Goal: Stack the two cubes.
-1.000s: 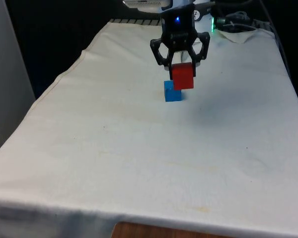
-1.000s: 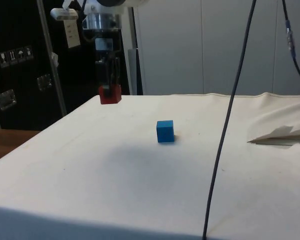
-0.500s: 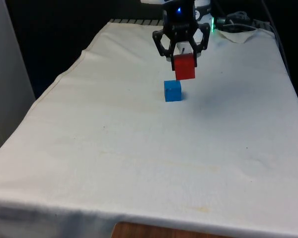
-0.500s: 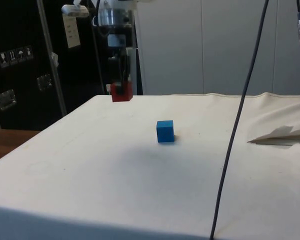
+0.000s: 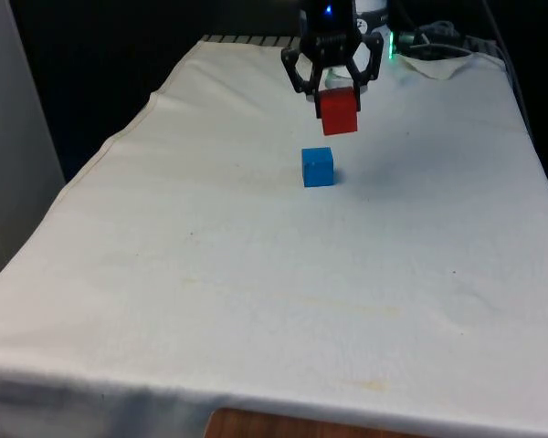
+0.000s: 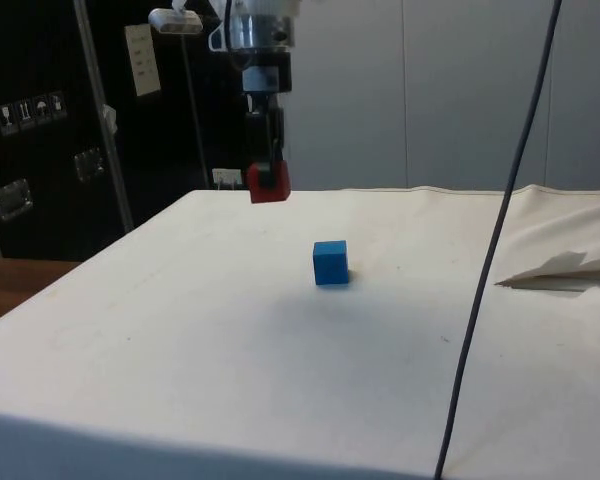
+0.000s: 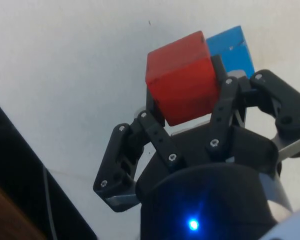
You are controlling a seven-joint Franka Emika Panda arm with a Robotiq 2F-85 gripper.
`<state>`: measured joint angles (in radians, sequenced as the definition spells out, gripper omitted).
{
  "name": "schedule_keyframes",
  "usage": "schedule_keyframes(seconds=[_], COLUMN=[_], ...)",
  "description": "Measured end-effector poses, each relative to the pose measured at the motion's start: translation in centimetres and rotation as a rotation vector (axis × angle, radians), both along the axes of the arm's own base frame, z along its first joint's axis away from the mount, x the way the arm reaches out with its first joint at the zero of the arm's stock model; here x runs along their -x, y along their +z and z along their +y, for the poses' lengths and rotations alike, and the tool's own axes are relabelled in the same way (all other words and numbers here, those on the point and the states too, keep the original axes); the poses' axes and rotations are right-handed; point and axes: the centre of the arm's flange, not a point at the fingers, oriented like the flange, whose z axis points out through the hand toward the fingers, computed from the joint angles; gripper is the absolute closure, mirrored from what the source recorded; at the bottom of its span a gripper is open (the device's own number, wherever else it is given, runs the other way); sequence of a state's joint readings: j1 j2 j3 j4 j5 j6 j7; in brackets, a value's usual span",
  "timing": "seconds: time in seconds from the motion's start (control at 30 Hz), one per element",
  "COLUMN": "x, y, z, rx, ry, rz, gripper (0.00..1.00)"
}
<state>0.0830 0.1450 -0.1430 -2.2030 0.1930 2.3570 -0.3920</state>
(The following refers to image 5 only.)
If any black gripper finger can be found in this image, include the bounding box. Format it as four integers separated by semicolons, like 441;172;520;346
280;44;325;105
345;34;386;113

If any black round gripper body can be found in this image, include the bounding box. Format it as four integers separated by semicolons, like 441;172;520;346
300;0;363;55

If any red cube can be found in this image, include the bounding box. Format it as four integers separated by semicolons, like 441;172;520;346
319;86;360;137

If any blue cube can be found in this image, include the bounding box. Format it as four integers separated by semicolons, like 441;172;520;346
300;146;336;189

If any pale locker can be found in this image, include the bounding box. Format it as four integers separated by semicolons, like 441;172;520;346
0;0;69;294

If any black cable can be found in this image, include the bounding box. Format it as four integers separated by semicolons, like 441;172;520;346
395;20;479;60

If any grey cable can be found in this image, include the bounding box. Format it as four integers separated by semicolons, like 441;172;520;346
480;0;534;134

